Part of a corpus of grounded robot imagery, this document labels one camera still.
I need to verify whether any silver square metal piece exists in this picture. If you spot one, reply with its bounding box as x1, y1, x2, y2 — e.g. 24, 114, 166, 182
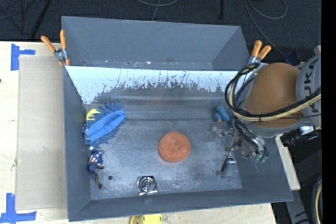
135, 175, 159, 196

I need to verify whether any black cylinder on white bracket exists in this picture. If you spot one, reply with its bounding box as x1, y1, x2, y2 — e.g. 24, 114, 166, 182
275, 127, 320, 191

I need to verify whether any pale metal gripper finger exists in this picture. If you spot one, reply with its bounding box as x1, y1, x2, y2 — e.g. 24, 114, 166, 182
207, 126, 236, 142
216, 155, 238, 179

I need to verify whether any orange round scouring pad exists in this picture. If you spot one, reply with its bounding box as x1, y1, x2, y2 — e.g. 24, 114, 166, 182
157, 131, 192, 163

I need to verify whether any grey metal bin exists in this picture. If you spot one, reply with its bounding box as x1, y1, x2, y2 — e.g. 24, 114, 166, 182
60, 16, 295, 222

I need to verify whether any blue superhero action figure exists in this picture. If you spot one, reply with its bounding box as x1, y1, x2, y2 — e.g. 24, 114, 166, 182
87, 147, 106, 190

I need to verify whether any blue and yellow toy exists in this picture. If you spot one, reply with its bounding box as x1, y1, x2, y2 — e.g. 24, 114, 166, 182
213, 105, 231, 123

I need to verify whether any pale wood flat board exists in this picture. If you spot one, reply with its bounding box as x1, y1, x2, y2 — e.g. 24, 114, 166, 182
15, 55, 69, 211

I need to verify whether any yellow curved toy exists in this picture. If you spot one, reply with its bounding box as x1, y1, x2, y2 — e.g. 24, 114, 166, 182
86, 109, 102, 122

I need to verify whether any blue chenille cleaning mitt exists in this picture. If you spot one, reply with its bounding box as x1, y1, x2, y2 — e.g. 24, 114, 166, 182
82, 102, 127, 148

